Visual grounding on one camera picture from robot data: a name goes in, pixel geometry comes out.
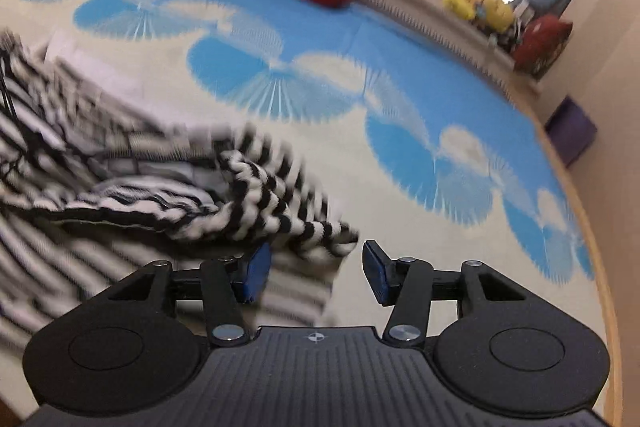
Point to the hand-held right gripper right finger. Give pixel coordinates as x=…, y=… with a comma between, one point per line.
x=377, y=274

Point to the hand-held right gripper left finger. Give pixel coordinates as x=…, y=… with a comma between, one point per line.
x=255, y=271

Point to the striped hooded sweater white vest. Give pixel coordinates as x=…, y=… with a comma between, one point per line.
x=130, y=202

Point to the blue patterned bedsheet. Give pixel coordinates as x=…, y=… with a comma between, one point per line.
x=380, y=72

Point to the purple box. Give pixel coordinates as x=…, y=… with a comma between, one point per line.
x=571, y=132

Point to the dark red cushion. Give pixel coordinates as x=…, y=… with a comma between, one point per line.
x=542, y=47

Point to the wooden bed frame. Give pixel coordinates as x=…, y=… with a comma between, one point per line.
x=600, y=257

